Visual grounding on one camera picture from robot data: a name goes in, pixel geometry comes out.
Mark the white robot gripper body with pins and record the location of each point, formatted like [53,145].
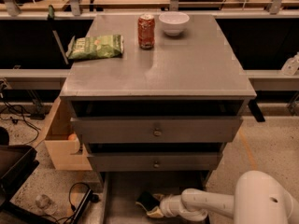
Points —
[168,205]

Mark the green and yellow sponge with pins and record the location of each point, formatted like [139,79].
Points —
[147,202]

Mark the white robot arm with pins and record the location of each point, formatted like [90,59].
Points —
[258,199]

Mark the grey bottom drawer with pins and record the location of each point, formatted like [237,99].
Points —
[122,189]

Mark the grey drawer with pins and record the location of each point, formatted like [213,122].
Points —
[154,161]
[154,130]
[122,189]

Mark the grey middle drawer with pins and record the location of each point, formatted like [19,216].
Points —
[154,161]

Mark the grey top drawer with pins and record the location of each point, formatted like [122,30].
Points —
[154,130]

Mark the grey drawer cabinet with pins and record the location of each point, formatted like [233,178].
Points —
[195,74]

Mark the light wooden box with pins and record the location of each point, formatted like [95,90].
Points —
[64,154]

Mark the orange ball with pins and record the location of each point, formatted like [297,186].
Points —
[72,137]

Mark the clear plastic bottle on floor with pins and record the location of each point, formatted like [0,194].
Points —
[46,204]

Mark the black chair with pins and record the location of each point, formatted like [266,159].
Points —
[16,164]

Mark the green chip bag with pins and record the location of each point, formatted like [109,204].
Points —
[95,47]

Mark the white ceramic bowl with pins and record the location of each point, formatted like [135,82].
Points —
[173,22]

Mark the red soda can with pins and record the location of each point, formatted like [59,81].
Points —
[145,28]

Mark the green handled tool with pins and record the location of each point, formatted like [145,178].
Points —
[50,18]

